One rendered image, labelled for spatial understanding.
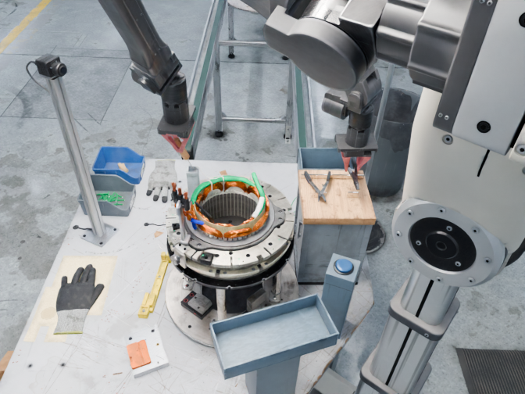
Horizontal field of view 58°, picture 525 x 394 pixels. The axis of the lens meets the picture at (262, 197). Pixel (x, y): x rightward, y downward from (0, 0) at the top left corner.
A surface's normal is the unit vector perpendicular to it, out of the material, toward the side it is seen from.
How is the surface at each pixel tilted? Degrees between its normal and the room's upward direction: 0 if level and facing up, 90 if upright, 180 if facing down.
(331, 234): 90
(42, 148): 0
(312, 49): 122
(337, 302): 90
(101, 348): 0
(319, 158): 90
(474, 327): 0
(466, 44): 90
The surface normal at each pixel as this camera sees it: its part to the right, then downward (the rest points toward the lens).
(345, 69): -0.54, 0.83
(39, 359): 0.03, -0.74
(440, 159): -0.59, 0.73
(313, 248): 0.02, 0.68
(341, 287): -0.36, 0.62
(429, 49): -0.62, 0.51
